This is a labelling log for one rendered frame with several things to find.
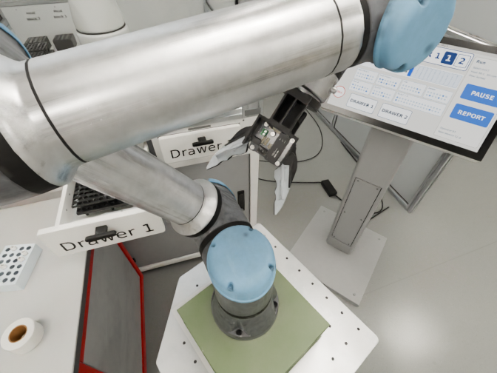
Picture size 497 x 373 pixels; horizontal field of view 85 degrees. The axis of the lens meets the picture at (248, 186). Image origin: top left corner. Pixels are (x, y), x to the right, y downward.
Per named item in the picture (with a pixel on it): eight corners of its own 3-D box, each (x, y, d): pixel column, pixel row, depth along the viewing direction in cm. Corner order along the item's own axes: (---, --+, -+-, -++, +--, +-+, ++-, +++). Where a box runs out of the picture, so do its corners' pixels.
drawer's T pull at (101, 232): (117, 235, 70) (115, 232, 69) (86, 243, 68) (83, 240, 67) (117, 224, 72) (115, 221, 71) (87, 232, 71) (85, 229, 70)
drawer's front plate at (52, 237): (166, 232, 80) (156, 209, 72) (58, 257, 74) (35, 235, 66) (165, 226, 81) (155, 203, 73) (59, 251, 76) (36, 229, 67)
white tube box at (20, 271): (24, 289, 74) (15, 284, 71) (-9, 292, 74) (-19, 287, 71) (42, 249, 83) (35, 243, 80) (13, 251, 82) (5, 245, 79)
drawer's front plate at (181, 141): (241, 149, 106) (240, 125, 97) (165, 163, 100) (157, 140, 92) (239, 146, 107) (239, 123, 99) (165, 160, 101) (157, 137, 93)
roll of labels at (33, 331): (12, 331, 67) (1, 326, 64) (44, 317, 69) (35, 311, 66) (10, 360, 63) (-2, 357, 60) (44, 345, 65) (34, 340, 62)
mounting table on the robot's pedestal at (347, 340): (365, 350, 75) (380, 339, 66) (238, 509, 55) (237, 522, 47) (257, 240, 98) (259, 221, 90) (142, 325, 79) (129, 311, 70)
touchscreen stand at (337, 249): (356, 307, 144) (474, 168, 70) (283, 261, 162) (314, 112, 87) (385, 240, 172) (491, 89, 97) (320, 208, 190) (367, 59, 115)
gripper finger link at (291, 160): (271, 189, 48) (268, 139, 47) (272, 186, 50) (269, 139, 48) (298, 187, 47) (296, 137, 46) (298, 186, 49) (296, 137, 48)
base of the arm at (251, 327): (291, 311, 61) (296, 294, 53) (236, 357, 55) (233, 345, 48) (251, 260, 69) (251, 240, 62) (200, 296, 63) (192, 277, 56)
